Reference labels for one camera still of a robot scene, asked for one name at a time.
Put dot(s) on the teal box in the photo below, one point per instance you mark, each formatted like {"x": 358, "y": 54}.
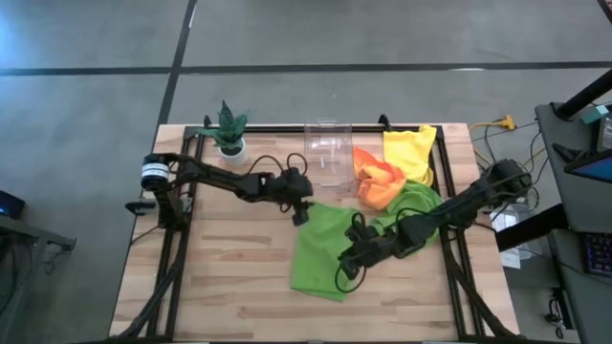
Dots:
{"x": 595, "y": 114}

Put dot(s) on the black aluminium rig frame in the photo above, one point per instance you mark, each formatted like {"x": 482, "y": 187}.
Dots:
{"x": 190, "y": 131}

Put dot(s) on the blue-lit black device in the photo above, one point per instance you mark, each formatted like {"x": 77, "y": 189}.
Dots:
{"x": 10, "y": 205}

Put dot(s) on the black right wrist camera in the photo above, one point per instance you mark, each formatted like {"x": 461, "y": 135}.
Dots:
{"x": 361, "y": 234}

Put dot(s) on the snake plant in white pot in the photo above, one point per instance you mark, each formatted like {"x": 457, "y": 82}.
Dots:
{"x": 233, "y": 143}

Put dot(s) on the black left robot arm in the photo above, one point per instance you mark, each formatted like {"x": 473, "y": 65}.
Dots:
{"x": 215, "y": 177}

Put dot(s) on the black backlit keyboard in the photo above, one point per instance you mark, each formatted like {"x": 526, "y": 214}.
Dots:
{"x": 600, "y": 255}

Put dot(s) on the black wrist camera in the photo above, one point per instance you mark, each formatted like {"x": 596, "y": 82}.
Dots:
{"x": 297, "y": 179}
{"x": 361, "y": 234}

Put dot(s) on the white paper sheet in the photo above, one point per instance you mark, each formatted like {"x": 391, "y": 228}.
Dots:
{"x": 509, "y": 224}

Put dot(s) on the yellow microfiber towel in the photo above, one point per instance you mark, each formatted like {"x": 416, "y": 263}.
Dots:
{"x": 411, "y": 150}

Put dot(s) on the orange microfiber towel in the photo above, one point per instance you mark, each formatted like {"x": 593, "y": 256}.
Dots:
{"x": 380, "y": 184}

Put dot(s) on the dark metal side table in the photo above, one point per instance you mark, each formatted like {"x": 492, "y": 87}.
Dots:
{"x": 28, "y": 234}

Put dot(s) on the clear plastic bin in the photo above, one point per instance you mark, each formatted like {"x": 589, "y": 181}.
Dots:
{"x": 330, "y": 148}

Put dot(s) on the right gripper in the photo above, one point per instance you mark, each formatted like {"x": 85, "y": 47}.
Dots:
{"x": 378, "y": 246}

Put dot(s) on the black table clamp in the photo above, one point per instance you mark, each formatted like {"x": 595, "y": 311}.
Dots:
{"x": 141, "y": 208}

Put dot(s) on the black metal bar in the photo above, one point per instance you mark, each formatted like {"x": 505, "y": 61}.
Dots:
{"x": 526, "y": 229}

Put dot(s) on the laptop with blue screen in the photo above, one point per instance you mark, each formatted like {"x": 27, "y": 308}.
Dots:
{"x": 597, "y": 169}

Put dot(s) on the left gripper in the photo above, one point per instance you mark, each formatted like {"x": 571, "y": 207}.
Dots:
{"x": 287, "y": 193}

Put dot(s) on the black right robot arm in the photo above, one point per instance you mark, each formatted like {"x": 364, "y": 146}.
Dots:
{"x": 473, "y": 200}

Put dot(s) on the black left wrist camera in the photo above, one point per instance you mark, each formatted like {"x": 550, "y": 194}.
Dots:
{"x": 297, "y": 179}

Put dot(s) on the grey desk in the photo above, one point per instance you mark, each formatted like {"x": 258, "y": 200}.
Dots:
{"x": 583, "y": 210}

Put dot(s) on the black pole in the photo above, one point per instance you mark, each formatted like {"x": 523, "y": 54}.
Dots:
{"x": 588, "y": 95}

